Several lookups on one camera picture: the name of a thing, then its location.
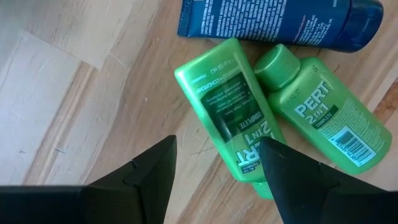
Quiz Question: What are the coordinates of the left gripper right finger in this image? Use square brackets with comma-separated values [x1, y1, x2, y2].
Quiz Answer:
[259, 136, 387, 224]

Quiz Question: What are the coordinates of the dark blue lotion tube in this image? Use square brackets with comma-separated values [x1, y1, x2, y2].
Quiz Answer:
[177, 0, 385, 54]

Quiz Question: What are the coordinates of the green shampoo bottle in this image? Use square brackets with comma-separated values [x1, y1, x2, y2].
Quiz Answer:
[253, 43, 393, 175]
[174, 37, 287, 200]

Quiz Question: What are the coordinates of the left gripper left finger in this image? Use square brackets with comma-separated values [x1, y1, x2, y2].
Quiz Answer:
[82, 135, 178, 224]

